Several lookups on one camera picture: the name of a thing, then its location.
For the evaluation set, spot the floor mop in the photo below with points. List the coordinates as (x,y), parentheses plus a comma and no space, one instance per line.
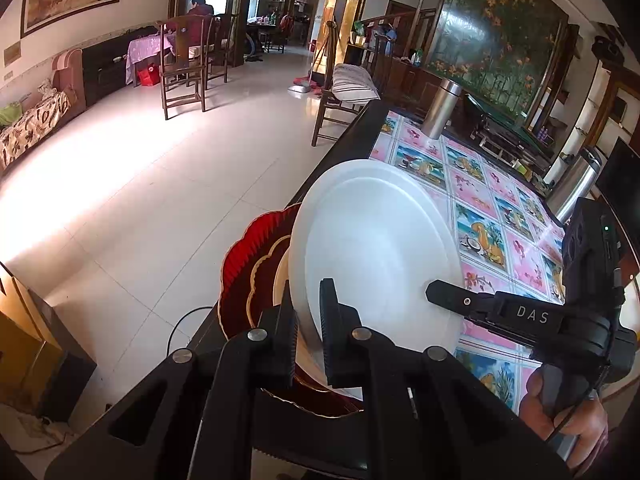
(302,87)

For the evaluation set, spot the striped pillow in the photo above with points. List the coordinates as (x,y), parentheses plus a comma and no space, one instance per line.
(355,85)

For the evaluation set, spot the small wall plaque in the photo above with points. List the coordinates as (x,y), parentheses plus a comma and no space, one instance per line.
(12,53)

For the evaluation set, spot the steel thermos flask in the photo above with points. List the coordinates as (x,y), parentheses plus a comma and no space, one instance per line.
(442,110)

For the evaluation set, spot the tall steel flask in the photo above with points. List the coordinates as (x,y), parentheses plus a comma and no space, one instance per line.
(572,190)

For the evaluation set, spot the red bag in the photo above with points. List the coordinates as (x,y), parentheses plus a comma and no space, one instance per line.
(148,76)

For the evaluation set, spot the pink sofa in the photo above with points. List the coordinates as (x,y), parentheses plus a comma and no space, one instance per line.
(65,75)

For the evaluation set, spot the black low cabinet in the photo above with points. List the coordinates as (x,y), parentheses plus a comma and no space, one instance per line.
(102,75)

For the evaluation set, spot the black monitor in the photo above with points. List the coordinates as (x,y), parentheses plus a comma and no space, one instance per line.
(622,185)

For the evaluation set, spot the large floral wall mural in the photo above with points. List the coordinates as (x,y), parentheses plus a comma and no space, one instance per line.
(500,35)

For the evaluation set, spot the table with pink cloth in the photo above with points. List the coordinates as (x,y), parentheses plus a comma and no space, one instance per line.
(145,50)

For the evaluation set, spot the printed fruit tablecloth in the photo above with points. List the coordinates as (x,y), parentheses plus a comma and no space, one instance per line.
(480,195)

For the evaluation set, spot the wooden chair with pillow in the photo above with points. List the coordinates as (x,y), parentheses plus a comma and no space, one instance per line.
(325,105)

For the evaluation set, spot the leaf patterned blanket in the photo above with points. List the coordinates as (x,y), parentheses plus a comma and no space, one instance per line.
(30,127)

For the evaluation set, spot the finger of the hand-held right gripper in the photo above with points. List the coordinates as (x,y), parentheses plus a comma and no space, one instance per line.
(460,300)

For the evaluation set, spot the green cushion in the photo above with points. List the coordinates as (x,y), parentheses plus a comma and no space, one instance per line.
(10,115)

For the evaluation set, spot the green topped table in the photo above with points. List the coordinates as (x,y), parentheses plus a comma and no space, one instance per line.
(500,125)

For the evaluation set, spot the red plate with gold rim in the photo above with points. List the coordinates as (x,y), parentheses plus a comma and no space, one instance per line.
(262,290)
(237,265)

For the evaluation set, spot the light wooden cabinet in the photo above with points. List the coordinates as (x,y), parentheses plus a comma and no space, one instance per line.
(20,340)

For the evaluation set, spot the white plate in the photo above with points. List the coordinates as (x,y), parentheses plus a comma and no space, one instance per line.
(380,250)

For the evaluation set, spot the person's right hand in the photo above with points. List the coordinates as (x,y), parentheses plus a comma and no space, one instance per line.
(585,425)

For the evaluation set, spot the wooden sideboard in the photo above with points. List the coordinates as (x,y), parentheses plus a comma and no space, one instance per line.
(415,85)

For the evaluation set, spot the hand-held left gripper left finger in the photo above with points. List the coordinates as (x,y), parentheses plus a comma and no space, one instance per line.
(280,345)

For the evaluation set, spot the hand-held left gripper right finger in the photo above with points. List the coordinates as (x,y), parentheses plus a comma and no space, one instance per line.
(335,335)

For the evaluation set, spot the wooden dining chair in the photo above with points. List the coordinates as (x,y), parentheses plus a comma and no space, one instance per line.
(222,45)
(182,65)

